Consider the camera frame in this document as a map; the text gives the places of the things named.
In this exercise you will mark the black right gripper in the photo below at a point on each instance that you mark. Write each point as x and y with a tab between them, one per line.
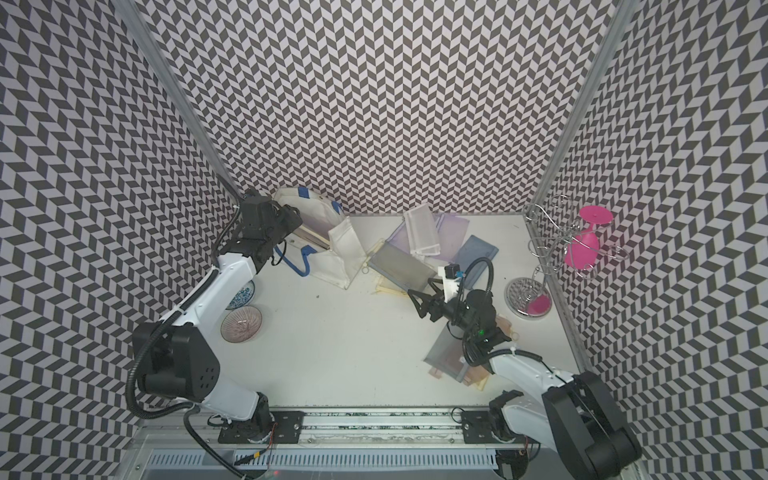
437	302

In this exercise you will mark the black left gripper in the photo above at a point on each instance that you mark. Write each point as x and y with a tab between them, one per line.
286	213

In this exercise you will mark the grey mesh pouch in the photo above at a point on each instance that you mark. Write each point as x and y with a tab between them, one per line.
400	268
446	356

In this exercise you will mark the white canvas bag blue handles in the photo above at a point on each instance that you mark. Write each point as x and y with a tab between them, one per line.
340	264

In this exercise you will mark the white mesh pencil pouch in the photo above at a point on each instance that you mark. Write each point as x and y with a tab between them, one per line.
422	231

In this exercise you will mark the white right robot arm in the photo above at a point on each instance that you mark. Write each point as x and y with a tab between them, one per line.
572	414

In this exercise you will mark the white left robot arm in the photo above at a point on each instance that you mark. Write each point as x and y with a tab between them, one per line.
174	366

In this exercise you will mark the dark blue flat pouch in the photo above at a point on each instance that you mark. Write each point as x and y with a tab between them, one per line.
472	249

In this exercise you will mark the lilac mesh pouch rear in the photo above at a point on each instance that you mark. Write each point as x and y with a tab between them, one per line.
451	230

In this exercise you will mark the blue patterned ceramic bowl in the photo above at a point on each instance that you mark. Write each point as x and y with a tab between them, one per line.
243	297

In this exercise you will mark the pink glass dish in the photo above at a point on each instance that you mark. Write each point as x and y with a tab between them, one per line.
241	324

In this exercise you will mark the magenta plastic wine glass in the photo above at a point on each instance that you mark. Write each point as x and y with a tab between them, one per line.
584	248

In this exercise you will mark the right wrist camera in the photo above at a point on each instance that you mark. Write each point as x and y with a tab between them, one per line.
452	277

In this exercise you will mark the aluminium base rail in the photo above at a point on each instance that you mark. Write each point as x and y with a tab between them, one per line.
396	428

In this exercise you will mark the silver wire glass rack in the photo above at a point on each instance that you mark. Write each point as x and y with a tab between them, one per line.
549	250

